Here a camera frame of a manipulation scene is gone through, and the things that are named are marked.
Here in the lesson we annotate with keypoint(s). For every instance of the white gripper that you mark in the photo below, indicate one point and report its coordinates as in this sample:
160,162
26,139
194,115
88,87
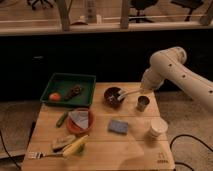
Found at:
147,87

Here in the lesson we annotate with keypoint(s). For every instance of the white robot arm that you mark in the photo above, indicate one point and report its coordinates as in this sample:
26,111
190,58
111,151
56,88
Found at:
169,64

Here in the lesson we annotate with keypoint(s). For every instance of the purple bowl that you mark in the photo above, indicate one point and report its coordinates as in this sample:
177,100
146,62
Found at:
111,97

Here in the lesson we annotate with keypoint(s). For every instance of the small metal cup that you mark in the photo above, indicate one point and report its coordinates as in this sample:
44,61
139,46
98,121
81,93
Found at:
142,103

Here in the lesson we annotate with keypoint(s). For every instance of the white paper cup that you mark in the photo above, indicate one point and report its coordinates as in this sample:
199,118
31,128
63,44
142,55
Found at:
158,126

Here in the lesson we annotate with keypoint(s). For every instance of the blue sponge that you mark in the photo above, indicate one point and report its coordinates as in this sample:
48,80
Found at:
118,126

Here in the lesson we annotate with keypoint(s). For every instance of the brown toy food piece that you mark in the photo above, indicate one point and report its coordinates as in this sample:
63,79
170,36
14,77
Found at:
74,91

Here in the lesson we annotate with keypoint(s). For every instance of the grey folded cloth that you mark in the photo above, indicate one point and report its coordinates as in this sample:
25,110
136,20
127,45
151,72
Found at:
80,118

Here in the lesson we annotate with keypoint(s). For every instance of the black office chair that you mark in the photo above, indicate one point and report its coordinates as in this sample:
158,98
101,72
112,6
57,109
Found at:
139,6

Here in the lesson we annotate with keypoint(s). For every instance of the orange plate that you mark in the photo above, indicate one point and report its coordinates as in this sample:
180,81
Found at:
74,129

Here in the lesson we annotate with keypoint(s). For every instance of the green plastic tray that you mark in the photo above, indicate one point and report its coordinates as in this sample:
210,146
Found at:
63,83

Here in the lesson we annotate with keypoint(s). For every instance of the green cucumber piece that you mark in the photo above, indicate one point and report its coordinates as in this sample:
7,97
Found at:
61,120

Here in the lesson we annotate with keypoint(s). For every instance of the green vegetable piece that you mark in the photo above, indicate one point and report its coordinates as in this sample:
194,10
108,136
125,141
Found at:
80,150

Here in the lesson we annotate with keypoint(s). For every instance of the orange tomato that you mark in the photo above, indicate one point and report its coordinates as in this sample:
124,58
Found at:
54,97

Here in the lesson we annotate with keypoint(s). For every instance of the yellow corn cob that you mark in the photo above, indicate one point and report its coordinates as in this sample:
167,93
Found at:
73,147

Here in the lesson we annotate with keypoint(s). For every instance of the beige bread slice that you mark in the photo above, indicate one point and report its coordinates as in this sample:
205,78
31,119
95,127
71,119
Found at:
60,143

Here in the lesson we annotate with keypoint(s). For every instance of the silver fork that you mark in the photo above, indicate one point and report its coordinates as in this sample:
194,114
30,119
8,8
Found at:
39,155

